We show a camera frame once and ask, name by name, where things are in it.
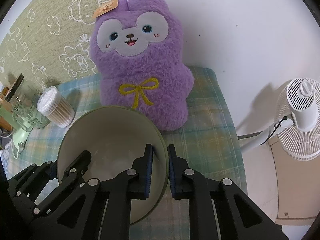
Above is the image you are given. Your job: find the cream bowl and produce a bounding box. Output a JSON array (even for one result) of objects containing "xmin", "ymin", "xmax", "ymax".
[{"xmin": 57, "ymin": 106, "xmax": 169, "ymax": 224}]

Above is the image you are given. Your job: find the green desk fan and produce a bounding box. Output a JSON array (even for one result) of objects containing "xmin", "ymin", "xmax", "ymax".
[{"xmin": 1, "ymin": 99, "xmax": 29, "ymax": 159}]

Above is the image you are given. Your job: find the cotton swab container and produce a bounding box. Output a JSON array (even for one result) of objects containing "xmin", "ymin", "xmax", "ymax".
[{"xmin": 37, "ymin": 86, "xmax": 75, "ymax": 128}]

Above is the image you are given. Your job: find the plaid tablecloth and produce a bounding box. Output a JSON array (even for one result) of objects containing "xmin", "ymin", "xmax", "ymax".
[{"xmin": 1, "ymin": 67, "xmax": 247, "ymax": 239}]

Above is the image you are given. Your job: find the purple plush bunny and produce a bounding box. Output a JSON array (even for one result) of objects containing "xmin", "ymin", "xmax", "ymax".
[{"xmin": 90, "ymin": 0, "xmax": 194, "ymax": 131}]

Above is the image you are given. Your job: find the green cartoon placemat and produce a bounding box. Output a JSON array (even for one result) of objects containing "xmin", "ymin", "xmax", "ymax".
[{"xmin": 1, "ymin": 0, "xmax": 110, "ymax": 90}]

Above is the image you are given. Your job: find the white standing fan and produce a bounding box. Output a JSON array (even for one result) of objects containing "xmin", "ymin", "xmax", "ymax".
[{"xmin": 240, "ymin": 77, "xmax": 319, "ymax": 161}]

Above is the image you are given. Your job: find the glass jar black lid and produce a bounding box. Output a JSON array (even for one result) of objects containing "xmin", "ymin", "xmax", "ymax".
[{"xmin": 1, "ymin": 74, "xmax": 50, "ymax": 132}]

